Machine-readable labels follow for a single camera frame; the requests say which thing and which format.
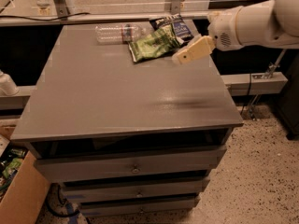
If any dark blue chip bag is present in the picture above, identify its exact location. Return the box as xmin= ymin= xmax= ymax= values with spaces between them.
xmin=149 ymin=14 xmax=193 ymax=43

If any grey drawer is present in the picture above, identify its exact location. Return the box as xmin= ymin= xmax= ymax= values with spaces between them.
xmin=80 ymin=194 xmax=199 ymax=217
xmin=62 ymin=175 xmax=210 ymax=203
xmin=35 ymin=146 xmax=226 ymax=183

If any middle grey drawer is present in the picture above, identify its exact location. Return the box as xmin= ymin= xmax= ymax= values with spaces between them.
xmin=62 ymin=175 xmax=210 ymax=203

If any green jalapeno chip bag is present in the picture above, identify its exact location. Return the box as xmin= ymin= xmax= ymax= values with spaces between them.
xmin=129 ymin=25 xmax=184 ymax=63

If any white pipe at left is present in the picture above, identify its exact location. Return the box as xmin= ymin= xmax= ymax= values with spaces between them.
xmin=0 ymin=70 xmax=19 ymax=96

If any clear plastic water bottle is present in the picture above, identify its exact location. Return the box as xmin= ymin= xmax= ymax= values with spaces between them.
xmin=95 ymin=23 xmax=147 ymax=45

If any cardboard box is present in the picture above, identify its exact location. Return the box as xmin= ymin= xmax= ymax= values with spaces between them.
xmin=0 ymin=133 xmax=52 ymax=224

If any metal frame rail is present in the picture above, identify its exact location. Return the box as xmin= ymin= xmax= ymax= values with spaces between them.
xmin=0 ymin=0 xmax=281 ymax=27

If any black cable on floor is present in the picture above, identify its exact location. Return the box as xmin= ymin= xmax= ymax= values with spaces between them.
xmin=45 ymin=184 xmax=82 ymax=218

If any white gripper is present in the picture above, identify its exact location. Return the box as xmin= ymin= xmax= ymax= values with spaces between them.
xmin=172 ymin=6 xmax=243 ymax=64

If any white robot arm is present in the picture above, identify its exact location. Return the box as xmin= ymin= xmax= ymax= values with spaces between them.
xmin=172 ymin=0 xmax=299 ymax=64

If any grey drawer cabinet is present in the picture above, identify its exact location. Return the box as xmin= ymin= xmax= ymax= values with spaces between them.
xmin=12 ymin=25 xmax=242 ymax=210

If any top grey drawer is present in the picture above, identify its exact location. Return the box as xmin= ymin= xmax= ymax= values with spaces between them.
xmin=35 ymin=146 xmax=226 ymax=183

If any bottom grey drawer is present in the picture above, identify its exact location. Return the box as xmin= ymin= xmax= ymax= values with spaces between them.
xmin=80 ymin=194 xmax=199 ymax=217

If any black cable on rail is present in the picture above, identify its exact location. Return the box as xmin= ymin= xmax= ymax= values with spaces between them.
xmin=0 ymin=11 xmax=92 ymax=22

